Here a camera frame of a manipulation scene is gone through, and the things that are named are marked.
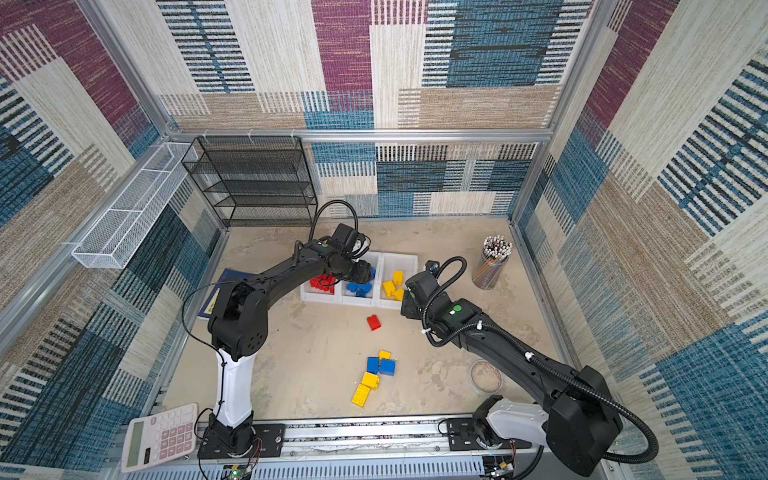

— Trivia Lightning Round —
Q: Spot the long red lego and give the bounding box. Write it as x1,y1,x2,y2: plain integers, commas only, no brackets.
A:
309,275,337,295

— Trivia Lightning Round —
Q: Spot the blue lego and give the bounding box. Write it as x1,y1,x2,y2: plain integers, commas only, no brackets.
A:
346,281,374,298
366,357,380,375
378,359,396,376

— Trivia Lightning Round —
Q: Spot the long yellow lego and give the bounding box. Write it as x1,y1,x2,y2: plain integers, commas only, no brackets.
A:
351,384,371,408

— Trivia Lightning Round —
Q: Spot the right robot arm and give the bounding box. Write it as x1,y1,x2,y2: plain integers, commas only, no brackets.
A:
401,261,659,477

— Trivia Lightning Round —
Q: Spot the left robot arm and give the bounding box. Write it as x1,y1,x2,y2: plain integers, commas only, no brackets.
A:
198,200,372,459

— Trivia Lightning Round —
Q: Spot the white three-compartment bin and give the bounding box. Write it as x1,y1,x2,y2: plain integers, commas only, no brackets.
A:
300,251,419,310

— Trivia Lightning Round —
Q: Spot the pencil cup with pencils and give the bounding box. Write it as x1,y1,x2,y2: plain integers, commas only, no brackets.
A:
472,235,513,290

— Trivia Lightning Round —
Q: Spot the black mesh shelf rack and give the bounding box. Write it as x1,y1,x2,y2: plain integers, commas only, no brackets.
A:
182,136,318,228

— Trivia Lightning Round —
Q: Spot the blue book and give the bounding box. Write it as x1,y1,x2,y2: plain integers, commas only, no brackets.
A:
198,268,252,319

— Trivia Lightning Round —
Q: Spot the white pink calculator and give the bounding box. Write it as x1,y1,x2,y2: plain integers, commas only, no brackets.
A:
120,403,198,473

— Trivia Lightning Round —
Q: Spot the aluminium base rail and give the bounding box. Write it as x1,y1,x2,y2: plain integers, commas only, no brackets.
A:
119,413,619,480

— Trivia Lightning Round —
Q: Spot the white wire wall basket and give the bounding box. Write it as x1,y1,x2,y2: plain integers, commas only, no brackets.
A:
72,142,189,270

